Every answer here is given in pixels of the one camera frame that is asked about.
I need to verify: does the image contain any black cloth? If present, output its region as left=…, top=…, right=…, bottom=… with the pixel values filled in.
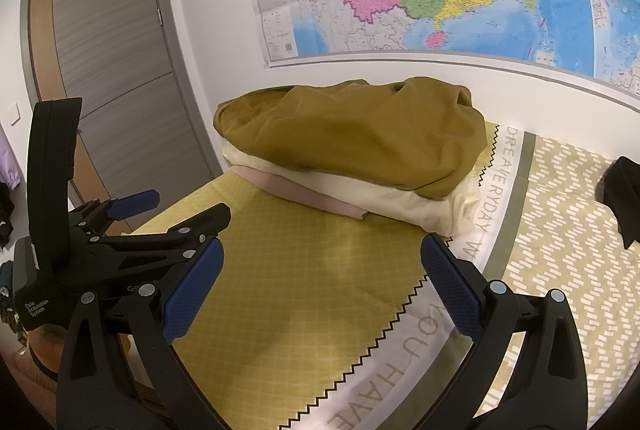
left=596, top=155, right=640, bottom=251

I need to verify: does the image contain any patterned bed sheet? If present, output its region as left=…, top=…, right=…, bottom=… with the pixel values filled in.
left=115, top=120, right=640, bottom=430

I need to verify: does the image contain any person's left forearm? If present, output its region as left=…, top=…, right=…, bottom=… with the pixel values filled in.
left=7, top=325, right=68, bottom=391

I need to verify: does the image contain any purple garment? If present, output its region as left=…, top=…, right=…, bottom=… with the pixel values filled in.
left=0, top=120, right=22, bottom=192

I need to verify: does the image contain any grey door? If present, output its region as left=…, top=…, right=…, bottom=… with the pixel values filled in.
left=20, top=0, right=226, bottom=233

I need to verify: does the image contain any olive brown jacket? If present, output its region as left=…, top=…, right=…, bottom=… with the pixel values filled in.
left=212, top=78, right=488, bottom=201

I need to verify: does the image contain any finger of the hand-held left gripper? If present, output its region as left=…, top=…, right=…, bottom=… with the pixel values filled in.
left=70, top=190, right=161, bottom=226
left=95, top=203, right=232, bottom=271

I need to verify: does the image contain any cream folded garment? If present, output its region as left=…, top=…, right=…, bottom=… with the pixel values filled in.
left=221, top=143, right=483, bottom=236

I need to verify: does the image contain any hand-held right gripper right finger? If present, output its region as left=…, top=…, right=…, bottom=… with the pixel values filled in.
left=420, top=234, right=593, bottom=430

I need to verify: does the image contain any dark garment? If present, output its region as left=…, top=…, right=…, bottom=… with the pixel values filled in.
left=0, top=183, right=17, bottom=252

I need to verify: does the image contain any pink folded garment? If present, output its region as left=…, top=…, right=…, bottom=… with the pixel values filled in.
left=230, top=165, right=371, bottom=221

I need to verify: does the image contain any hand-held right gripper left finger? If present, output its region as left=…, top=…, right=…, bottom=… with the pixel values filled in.
left=55, top=237, right=226, bottom=430

